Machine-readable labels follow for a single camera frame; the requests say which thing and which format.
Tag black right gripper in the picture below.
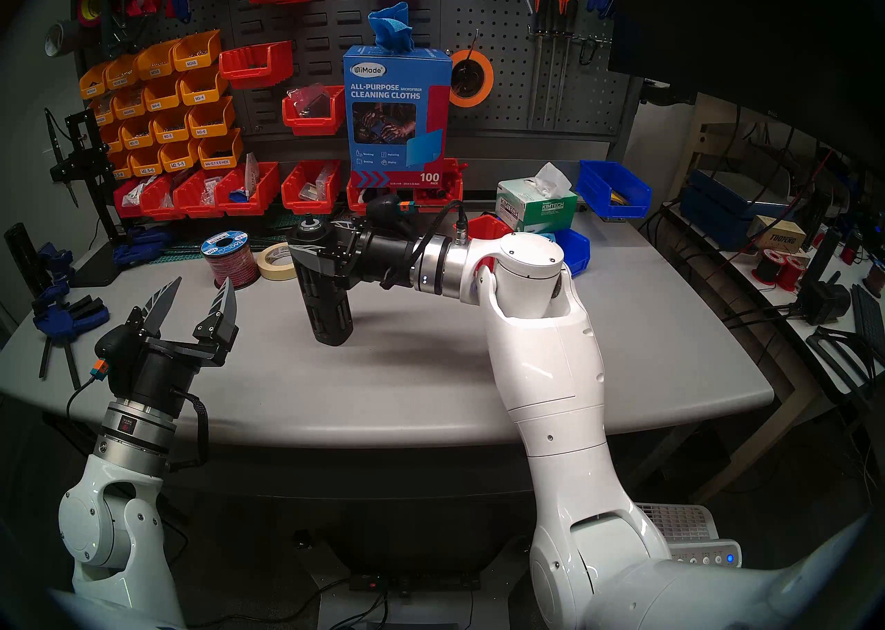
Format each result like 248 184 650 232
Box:
288 217 425 291

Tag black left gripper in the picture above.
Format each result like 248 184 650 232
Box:
113 277 241 422

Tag green cutting mat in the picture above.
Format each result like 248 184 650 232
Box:
149 210 333 264

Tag beige masking tape roll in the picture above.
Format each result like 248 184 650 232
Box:
257 243 299 282

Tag white plastic parts bag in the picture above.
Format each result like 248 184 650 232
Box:
121 176 156 208

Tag clear bag dark parts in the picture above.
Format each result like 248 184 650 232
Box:
289 84 331 118

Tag orange bin labelled M4-0.7 HEX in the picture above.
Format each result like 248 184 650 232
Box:
198 128 244 170

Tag orange bin labelled M2.5-5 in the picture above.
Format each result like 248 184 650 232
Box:
158 140 201 172

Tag blue cleaning cloths box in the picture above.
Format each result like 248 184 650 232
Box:
344 45 454 188

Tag orange bin labelled M3-6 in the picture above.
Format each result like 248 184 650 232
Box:
187 96 236 138

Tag black metal stand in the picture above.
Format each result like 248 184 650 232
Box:
45 107 125 289

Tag orange bin labelled M3-8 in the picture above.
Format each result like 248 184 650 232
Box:
151 109 192 144

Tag orange bin labelled M3-12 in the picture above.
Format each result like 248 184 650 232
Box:
120 116 156 150

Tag orange bin labelled M3-4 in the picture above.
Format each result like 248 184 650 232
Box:
180 64 229 105

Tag green white Kimtech box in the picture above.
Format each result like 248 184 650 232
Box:
496 178 579 235

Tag orange bin labelled M4X4X6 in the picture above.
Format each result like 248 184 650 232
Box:
112 86 147 119

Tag blue microfiber cloth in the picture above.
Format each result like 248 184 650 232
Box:
368 2 416 54

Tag orange bin labelled M4-6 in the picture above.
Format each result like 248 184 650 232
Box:
143 76 184 112

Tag orange tape roll on pegboard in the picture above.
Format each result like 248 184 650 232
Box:
449 48 496 109

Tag orange bin labelled M3X6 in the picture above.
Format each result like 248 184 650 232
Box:
172 29 222 72

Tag small blue plastic bin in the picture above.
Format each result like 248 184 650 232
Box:
553 228 591 277

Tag orange bin labelled M3X8 BAD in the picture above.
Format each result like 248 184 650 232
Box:
105 54 142 90

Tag orange bin labelled M3X5X4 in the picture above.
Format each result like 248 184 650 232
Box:
80 62 111 98

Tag dark grey pegboard back panel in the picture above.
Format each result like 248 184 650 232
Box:
69 0 633 145

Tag large blue plastic bin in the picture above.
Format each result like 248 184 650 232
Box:
576 160 653 220

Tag dark metal C-clamp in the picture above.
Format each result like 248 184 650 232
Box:
100 0 156 56

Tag black power strip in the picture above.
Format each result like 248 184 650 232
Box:
349 572 481 595

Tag dark blue case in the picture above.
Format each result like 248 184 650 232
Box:
680 169 796 253

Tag small cardboard box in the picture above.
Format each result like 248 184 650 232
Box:
747 215 808 254

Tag black monitor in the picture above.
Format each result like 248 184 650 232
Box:
608 0 885 173

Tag wooden side table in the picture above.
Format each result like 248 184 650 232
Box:
664 93 885 505

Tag white air purifier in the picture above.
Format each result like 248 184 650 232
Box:
633 503 743 567

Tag black power adapter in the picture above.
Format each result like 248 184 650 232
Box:
795 276 853 325

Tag black keyboard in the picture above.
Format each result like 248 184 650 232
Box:
849 283 885 353

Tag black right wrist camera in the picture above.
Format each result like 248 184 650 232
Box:
365 195 417 225

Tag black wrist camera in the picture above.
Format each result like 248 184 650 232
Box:
365 195 417 225
95 323 146 368

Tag red wire spool blue label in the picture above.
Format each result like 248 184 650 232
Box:
201 230 261 289

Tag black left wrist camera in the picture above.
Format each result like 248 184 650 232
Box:
95 323 146 368

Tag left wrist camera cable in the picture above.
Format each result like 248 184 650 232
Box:
66 359 111 422

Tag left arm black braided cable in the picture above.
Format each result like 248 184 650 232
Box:
169 390 209 472

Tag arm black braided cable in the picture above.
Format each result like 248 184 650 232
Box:
398 200 471 287
169 390 209 472

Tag blue clamp black handles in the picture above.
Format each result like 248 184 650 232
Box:
31 293 110 391

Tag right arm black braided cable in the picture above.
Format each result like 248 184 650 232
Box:
398 200 471 287

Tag black bar clamp blue handle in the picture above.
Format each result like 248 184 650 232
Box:
3 222 73 298

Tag grey duct tape roll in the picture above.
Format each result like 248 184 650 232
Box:
45 19 84 57

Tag small red wire spool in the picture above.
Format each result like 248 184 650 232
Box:
752 248 784 284
776 255 808 292

